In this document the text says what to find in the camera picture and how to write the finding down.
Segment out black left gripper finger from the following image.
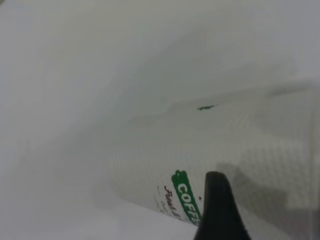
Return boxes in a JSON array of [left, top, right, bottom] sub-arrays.
[[193, 171, 252, 240]]

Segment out white paper coffee cup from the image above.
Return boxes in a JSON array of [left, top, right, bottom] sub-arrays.
[[107, 79, 320, 240]]

